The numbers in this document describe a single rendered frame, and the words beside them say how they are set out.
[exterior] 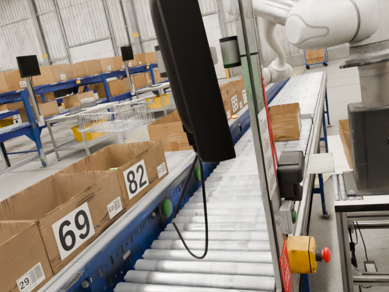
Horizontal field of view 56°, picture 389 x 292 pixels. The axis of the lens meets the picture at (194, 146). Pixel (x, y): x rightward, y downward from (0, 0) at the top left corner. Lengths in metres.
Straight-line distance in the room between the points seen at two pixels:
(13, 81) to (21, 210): 5.97
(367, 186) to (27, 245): 1.22
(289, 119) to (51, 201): 1.53
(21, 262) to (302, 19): 1.12
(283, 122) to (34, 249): 1.76
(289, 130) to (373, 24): 1.13
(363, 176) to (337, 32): 0.56
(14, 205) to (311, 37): 1.16
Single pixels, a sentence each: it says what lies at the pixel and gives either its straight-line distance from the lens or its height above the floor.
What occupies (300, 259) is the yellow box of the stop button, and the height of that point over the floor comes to 0.85.
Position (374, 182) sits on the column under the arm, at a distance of 1.59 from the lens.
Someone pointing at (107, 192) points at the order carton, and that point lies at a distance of 1.31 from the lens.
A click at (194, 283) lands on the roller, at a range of 1.18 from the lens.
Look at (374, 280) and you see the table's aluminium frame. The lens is 1.67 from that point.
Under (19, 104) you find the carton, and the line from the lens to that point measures 13.00.
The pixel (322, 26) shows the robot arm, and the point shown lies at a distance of 1.36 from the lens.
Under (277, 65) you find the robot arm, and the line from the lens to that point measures 2.36.
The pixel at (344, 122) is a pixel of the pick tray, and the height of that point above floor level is 0.83.
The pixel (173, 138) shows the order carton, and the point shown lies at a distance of 2.10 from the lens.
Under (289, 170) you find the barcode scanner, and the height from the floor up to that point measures 1.07.
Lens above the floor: 1.39
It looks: 14 degrees down
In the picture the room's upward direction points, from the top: 11 degrees counter-clockwise
